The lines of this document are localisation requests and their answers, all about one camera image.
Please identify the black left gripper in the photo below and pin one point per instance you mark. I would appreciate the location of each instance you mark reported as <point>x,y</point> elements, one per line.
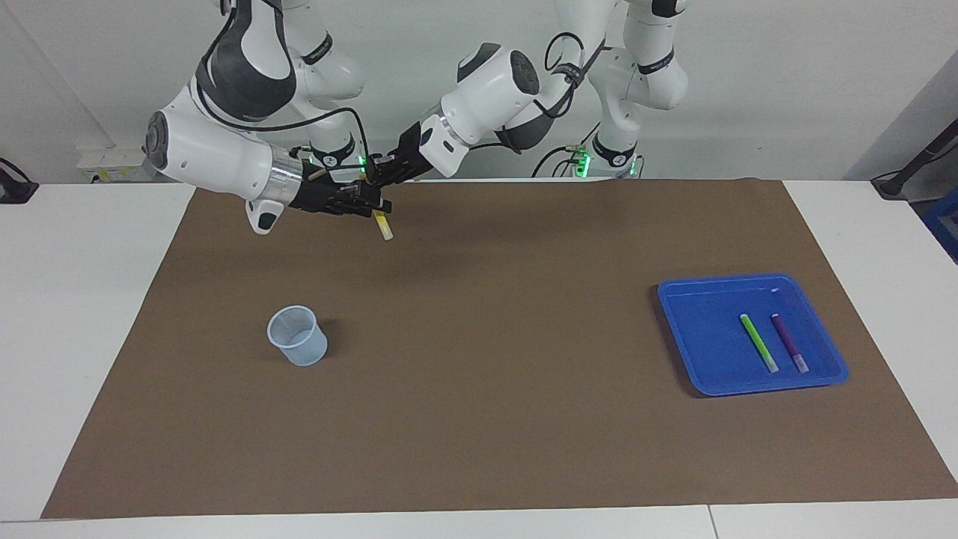
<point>408,153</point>

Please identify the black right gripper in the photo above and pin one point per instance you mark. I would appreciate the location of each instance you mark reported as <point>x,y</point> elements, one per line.
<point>318,193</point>

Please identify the yellow marker pen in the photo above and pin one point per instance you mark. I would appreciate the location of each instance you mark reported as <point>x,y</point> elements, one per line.
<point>385,228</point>

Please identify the green marker pen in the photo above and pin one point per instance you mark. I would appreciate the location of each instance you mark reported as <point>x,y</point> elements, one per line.
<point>759,343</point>

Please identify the purple marker pen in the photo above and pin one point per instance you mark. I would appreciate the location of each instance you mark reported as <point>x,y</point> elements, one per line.
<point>789,343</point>

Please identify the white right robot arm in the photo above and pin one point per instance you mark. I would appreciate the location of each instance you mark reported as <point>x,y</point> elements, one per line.
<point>209,157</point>

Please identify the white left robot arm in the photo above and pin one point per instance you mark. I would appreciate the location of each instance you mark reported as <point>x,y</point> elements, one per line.
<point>494,82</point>

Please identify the clear plastic cup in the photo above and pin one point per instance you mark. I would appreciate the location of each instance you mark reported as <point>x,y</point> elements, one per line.
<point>299,344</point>

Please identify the brown table mat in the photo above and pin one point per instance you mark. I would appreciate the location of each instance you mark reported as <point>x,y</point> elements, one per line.
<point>479,419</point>

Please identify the white power strip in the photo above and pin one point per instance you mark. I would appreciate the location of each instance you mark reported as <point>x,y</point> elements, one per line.
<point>112,161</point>

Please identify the black clamp base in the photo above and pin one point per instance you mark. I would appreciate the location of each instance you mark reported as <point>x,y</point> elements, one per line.
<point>15,187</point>

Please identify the blue plastic tray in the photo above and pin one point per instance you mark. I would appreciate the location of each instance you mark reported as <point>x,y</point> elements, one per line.
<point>711,352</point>

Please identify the black stand leg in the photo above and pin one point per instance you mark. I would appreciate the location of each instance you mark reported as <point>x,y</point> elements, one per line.
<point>917,161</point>

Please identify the blue box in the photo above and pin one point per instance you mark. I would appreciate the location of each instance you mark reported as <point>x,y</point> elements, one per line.
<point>944,224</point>

